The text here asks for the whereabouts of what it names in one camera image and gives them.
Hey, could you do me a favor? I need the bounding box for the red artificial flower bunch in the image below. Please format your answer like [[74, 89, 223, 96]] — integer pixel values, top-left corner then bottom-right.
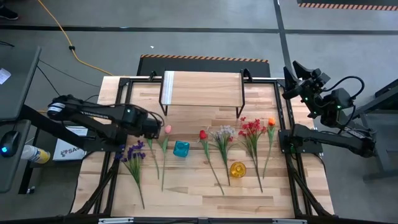
[[238, 116, 267, 194]]

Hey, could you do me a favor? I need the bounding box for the silver aluminium bar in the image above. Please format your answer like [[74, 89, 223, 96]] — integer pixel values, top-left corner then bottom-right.
[[272, 218, 308, 224], [98, 217, 134, 224]]

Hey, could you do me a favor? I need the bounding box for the grey desk top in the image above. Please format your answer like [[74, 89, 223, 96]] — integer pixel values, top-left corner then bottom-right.
[[0, 46, 42, 122]]

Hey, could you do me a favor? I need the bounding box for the black computer mouse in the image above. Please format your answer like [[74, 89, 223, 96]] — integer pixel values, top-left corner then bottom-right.
[[0, 130, 20, 158]]

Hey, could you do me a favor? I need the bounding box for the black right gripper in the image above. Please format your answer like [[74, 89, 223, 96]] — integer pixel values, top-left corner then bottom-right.
[[282, 60, 331, 105]]

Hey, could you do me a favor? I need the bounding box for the white artificial flower bunch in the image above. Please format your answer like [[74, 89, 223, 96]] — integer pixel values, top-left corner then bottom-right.
[[208, 124, 237, 187]]

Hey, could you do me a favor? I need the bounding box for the wooden shelf with black frame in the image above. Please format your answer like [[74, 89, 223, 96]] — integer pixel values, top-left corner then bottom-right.
[[158, 68, 246, 119]]

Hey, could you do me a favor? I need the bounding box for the person's shoe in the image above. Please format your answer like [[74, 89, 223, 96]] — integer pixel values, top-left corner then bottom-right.
[[0, 5, 19, 21]]

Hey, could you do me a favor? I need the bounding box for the white box with logo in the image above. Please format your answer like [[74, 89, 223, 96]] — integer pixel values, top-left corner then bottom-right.
[[52, 126, 90, 162]]

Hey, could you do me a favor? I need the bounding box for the white and yellow bottle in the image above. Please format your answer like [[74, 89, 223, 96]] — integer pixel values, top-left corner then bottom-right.
[[21, 144, 51, 165]]

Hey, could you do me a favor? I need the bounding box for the white paper note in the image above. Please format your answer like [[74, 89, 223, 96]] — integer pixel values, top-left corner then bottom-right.
[[0, 67, 12, 85]]

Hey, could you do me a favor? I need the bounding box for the black desk support beam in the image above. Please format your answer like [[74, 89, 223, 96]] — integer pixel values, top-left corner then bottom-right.
[[20, 104, 91, 152]]

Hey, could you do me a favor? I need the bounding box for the purple artificial flower bunch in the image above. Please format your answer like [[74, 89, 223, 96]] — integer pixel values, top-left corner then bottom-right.
[[114, 139, 147, 210]]

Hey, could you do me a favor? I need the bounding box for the amber glass vase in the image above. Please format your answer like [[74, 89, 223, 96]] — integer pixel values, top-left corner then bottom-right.
[[229, 161, 248, 179]]

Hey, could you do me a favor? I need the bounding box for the yellow extension cable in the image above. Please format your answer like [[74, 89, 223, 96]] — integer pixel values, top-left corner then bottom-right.
[[37, 0, 114, 77]]

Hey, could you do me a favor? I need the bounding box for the black metal rig frame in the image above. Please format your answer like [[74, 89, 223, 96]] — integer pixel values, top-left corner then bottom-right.
[[70, 68, 335, 224]]

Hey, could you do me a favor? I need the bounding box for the pink artificial tulip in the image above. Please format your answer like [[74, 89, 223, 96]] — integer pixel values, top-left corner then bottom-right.
[[157, 124, 173, 192]]

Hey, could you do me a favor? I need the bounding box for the teal glass vase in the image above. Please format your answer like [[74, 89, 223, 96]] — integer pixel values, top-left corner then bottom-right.
[[172, 140, 191, 158]]

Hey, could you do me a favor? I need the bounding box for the orange artificial tulip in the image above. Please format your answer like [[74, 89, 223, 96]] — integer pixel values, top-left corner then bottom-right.
[[262, 116, 277, 180]]

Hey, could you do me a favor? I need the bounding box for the grey metal stand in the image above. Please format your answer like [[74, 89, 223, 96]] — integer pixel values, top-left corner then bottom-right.
[[354, 79, 398, 183]]

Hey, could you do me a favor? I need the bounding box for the black hazard-striped floor mat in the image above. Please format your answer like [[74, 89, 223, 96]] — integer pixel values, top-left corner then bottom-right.
[[297, 0, 398, 12], [136, 54, 271, 78]]

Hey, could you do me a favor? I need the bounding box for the red artificial tulip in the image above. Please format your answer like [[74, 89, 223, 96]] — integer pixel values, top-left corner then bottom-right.
[[198, 129, 225, 196]]

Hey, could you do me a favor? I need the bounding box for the grey desk tray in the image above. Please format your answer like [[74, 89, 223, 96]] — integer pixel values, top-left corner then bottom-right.
[[0, 119, 32, 194]]

